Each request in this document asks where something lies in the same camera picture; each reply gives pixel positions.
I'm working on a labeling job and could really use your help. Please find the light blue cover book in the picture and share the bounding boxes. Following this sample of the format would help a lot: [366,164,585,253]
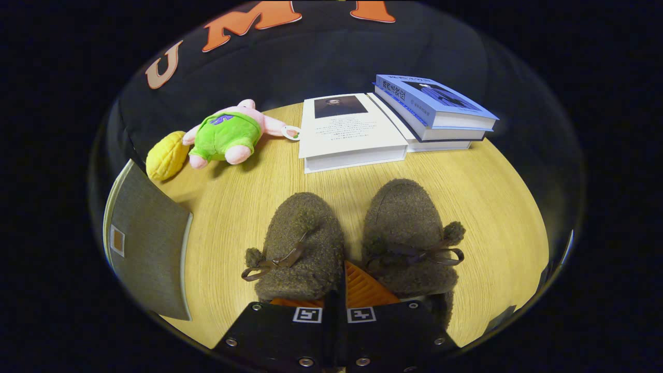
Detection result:
[374,74,500,131]

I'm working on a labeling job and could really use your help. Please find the pink plush toy green shorts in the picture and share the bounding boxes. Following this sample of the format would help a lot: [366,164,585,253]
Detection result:
[182,98,301,170]

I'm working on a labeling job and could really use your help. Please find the beige fabric storage box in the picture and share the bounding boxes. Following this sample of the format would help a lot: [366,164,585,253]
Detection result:
[103,158,194,322]

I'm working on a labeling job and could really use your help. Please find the yellow bumpy plush toy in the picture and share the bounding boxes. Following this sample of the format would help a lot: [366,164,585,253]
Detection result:
[146,131,191,182]

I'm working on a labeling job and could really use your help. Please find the plain white cover book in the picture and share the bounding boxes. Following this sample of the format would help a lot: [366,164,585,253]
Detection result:
[367,92,473,153]

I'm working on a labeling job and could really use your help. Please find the dark blue cover book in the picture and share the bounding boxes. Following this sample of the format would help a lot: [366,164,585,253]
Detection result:
[373,85,487,142]

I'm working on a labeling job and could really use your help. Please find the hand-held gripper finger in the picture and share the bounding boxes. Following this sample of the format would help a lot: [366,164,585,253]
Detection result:
[339,261,462,372]
[212,289,340,371]

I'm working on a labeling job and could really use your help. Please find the dark grey object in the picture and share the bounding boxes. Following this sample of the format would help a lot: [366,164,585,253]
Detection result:
[486,305,517,333]

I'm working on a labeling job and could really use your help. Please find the brown fuzzy shoe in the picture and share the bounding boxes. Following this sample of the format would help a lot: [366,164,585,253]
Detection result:
[361,179,466,332]
[241,192,347,304]

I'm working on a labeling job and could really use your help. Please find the white book with portrait cover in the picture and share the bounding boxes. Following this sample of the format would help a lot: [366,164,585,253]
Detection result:
[298,93,410,174]

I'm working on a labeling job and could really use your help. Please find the black backdrop cloth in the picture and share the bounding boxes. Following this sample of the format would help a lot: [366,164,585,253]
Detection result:
[93,0,588,218]

